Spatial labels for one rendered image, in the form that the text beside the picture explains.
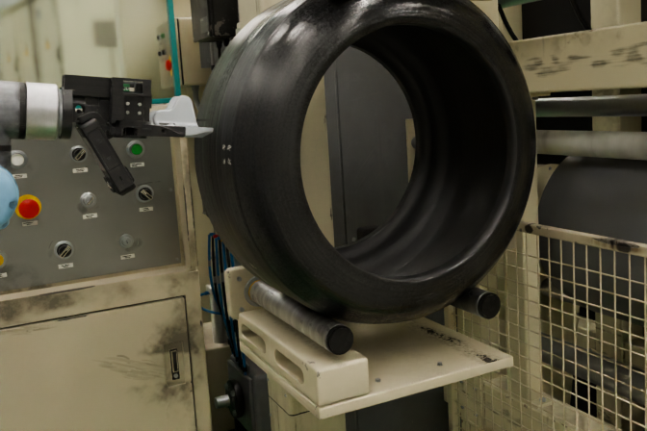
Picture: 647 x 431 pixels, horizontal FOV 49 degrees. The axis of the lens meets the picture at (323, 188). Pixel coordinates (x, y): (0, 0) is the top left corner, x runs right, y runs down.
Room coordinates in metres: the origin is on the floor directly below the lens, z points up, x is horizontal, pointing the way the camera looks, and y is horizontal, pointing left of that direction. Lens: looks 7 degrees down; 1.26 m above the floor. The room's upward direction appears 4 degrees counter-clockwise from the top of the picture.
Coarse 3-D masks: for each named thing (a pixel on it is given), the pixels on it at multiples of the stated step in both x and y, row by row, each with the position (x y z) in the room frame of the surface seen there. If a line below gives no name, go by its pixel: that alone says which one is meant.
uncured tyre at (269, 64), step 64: (320, 0) 1.04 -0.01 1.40; (384, 0) 1.05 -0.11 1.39; (448, 0) 1.10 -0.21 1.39; (256, 64) 1.00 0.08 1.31; (320, 64) 1.00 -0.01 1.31; (384, 64) 1.38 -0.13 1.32; (448, 64) 1.35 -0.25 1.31; (512, 64) 1.15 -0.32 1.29; (256, 128) 0.98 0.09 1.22; (448, 128) 1.40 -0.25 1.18; (512, 128) 1.15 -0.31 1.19; (256, 192) 0.98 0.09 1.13; (448, 192) 1.38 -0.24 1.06; (512, 192) 1.14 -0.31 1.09; (256, 256) 1.02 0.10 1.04; (320, 256) 0.99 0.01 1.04; (384, 256) 1.34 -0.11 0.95; (448, 256) 1.27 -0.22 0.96; (384, 320) 1.07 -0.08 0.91
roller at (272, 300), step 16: (256, 288) 1.29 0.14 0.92; (272, 288) 1.26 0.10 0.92; (272, 304) 1.20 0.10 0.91; (288, 304) 1.16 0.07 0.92; (288, 320) 1.14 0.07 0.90; (304, 320) 1.09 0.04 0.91; (320, 320) 1.05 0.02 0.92; (336, 320) 1.05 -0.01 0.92; (320, 336) 1.03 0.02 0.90; (336, 336) 1.01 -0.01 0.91; (352, 336) 1.03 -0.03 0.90; (336, 352) 1.01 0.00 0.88
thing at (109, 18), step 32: (0, 0) 1.43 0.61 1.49; (32, 0) 1.46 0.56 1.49; (64, 0) 1.48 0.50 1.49; (96, 0) 1.51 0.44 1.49; (128, 0) 1.54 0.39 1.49; (160, 0) 1.57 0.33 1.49; (0, 32) 1.43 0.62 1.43; (32, 32) 1.45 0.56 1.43; (64, 32) 1.48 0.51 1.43; (96, 32) 1.51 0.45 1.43; (128, 32) 1.53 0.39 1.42; (160, 32) 1.56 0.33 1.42; (0, 64) 1.42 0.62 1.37; (32, 64) 1.45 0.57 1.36; (64, 64) 1.48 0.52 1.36; (96, 64) 1.50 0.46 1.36; (128, 64) 1.53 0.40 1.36; (160, 64) 1.56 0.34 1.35; (160, 96) 1.56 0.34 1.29
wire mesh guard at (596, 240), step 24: (576, 240) 1.20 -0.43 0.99; (600, 240) 1.16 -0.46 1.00; (504, 264) 1.39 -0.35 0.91; (600, 264) 1.16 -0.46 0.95; (528, 288) 1.33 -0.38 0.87; (600, 288) 1.17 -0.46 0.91; (528, 312) 1.33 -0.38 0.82; (600, 312) 1.17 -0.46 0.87; (480, 336) 1.46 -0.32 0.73; (552, 360) 1.27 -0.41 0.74; (576, 360) 1.22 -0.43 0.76; (552, 384) 1.27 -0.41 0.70; (576, 384) 1.22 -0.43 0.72; (624, 384) 1.13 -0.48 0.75; (456, 408) 1.56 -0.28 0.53; (552, 408) 1.27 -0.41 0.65; (576, 408) 1.22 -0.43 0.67
